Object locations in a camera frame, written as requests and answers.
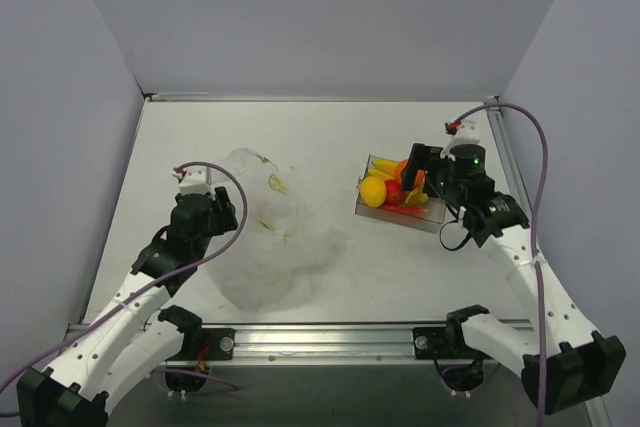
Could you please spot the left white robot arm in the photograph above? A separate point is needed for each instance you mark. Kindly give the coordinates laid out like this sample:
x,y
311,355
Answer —
x,y
139,328

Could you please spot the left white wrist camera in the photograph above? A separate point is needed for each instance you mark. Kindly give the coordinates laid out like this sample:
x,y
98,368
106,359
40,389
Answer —
x,y
193,180

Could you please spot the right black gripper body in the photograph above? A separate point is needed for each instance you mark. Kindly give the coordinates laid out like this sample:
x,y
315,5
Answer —
x,y
417,167

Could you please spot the aluminium rail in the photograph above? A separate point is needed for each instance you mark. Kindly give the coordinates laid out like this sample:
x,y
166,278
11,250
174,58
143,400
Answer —
x,y
517,182
325,342

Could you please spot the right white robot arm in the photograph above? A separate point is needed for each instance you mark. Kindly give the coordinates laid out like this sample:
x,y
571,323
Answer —
x,y
565,360

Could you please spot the aluminium front rail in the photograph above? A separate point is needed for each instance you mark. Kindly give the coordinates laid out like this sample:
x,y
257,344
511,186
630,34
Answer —
x,y
325,342

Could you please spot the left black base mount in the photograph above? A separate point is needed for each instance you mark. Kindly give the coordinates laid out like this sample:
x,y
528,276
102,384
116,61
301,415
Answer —
x,y
212,342

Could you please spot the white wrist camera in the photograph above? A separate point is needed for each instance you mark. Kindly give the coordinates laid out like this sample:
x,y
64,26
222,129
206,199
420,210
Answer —
x,y
462,132
193,180

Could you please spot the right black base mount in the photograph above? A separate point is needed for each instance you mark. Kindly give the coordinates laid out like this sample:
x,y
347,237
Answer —
x,y
431,343

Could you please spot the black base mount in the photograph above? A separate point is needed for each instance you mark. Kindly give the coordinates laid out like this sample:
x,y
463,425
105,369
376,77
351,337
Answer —
x,y
431,343
212,342

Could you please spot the orange fruit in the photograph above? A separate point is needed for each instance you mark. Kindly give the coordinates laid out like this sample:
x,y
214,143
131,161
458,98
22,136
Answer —
x,y
400,174

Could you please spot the clear plastic box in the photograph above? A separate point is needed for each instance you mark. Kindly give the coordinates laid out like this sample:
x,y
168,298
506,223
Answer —
x,y
432,222

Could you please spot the red watermelon slice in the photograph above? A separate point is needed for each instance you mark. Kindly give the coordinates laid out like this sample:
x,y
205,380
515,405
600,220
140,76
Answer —
x,y
405,210

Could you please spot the yellow banana bunch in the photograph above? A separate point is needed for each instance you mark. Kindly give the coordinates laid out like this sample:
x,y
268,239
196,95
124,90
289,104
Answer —
x,y
384,169

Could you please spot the aluminium right side rail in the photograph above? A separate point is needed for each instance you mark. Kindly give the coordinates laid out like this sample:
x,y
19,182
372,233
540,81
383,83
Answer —
x,y
517,182

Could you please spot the yellow lemon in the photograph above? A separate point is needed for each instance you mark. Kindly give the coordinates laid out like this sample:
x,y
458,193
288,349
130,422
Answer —
x,y
373,191

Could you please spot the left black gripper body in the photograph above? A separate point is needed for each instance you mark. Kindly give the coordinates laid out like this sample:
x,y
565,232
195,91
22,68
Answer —
x,y
220,209

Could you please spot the translucent plastic bag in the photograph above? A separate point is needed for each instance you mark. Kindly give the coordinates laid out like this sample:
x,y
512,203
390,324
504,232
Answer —
x,y
283,243

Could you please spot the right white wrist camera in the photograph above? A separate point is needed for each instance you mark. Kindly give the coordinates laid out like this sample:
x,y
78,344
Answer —
x,y
462,132

